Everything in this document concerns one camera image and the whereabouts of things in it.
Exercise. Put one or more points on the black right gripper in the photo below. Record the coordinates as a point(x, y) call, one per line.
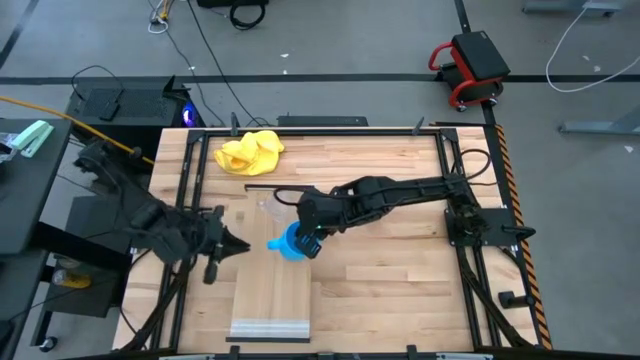
point(315, 212)

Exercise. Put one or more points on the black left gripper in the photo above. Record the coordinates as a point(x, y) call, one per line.
point(206, 235)

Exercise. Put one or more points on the blue plastic mug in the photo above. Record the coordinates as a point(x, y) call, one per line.
point(287, 247)

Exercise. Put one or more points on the clear plastic cup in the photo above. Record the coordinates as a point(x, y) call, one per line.
point(272, 207)

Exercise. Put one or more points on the wooden shelf with black legs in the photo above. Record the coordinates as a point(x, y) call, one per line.
point(272, 295)

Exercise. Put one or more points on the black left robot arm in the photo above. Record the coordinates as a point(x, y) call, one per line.
point(145, 220)

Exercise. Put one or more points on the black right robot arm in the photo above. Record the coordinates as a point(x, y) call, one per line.
point(400, 192)

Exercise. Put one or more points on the crumpled yellow cloth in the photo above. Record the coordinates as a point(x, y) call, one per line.
point(250, 152)

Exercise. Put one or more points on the black power strip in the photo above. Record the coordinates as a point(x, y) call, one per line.
point(322, 121)

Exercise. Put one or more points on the yellow bottle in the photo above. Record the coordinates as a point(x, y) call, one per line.
point(75, 280)

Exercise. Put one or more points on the black computer tower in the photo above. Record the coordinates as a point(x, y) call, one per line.
point(145, 105)

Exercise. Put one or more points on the black flat device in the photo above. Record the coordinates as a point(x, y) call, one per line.
point(110, 107)

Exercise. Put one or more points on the black side desk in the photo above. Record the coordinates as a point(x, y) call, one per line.
point(25, 200)

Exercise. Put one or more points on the black clamp knob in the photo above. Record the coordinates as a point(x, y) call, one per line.
point(512, 300)

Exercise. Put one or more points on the mint green stapler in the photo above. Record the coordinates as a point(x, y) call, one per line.
point(32, 137)

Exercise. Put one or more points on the red and black rolling stool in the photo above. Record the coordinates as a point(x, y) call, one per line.
point(475, 65)

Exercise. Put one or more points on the grey table foot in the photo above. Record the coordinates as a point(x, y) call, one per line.
point(600, 127)

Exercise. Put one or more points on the black metal table frame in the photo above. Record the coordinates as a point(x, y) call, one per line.
point(320, 133)

